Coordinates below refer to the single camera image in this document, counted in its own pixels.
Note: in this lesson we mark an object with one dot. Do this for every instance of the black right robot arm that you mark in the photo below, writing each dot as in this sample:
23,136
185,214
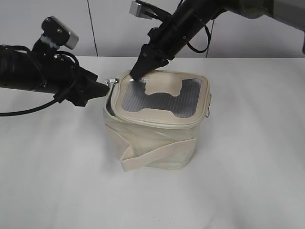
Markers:
289,12

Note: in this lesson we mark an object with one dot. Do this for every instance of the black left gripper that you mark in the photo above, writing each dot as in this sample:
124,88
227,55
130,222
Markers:
62,76

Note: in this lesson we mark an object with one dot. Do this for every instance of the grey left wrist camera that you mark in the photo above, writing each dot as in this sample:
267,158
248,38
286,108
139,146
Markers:
58,33

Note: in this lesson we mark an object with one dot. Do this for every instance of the cream fabric zipper bag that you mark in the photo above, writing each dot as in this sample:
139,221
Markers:
155,121

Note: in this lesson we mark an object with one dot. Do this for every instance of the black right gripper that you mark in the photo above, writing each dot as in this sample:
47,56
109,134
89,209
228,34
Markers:
165,42

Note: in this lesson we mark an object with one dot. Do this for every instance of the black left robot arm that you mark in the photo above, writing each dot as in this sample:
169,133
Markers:
16,68

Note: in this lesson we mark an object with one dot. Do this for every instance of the silver ring zipper pull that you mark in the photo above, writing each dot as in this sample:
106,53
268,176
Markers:
111,81

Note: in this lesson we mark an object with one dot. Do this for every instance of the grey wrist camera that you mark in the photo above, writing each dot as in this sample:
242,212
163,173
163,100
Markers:
58,33
146,10

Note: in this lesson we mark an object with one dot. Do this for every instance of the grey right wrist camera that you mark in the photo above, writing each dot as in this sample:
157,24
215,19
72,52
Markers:
146,10

